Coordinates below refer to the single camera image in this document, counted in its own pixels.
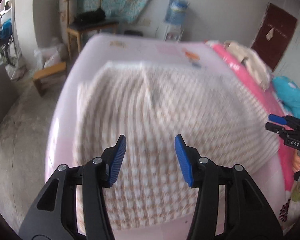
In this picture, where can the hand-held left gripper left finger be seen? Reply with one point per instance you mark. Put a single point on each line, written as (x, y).
(117, 162)

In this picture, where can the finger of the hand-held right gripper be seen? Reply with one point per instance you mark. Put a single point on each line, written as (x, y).
(276, 118)
(273, 127)

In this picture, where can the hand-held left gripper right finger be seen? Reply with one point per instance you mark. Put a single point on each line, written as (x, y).
(183, 162)

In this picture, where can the beige white checked coat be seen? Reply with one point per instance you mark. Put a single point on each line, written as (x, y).
(152, 110)

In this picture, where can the teal fuzzy cloth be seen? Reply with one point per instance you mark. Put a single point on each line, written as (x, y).
(290, 95)

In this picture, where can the cream garment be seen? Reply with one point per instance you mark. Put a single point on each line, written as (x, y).
(255, 65)

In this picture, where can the pink floral blanket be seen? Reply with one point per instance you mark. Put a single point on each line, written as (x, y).
(240, 70)

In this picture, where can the dark red door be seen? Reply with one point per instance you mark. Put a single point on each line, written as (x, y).
(277, 35)

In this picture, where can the beige hanging rag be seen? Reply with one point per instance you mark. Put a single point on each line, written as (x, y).
(269, 34)

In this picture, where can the small wooden stool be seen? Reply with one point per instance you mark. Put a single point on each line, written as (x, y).
(50, 71)

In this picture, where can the white plastic bags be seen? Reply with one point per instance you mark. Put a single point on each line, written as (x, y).
(50, 55)

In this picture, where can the white water dispenser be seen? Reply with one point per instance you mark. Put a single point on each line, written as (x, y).
(171, 33)

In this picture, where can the black floor object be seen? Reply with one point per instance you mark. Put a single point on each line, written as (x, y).
(133, 33)

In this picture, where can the wooden chair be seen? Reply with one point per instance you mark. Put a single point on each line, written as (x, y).
(72, 40)

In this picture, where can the grey board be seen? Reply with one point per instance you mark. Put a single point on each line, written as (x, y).
(2, 100)

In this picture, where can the blue water bottle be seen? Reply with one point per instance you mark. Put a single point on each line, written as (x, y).
(176, 11)

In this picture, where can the black cloth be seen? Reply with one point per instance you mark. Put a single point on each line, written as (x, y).
(90, 17)

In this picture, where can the bicycle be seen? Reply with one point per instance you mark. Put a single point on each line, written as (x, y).
(10, 52)

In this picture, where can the white wall socket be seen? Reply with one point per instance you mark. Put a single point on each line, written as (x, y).
(145, 22)

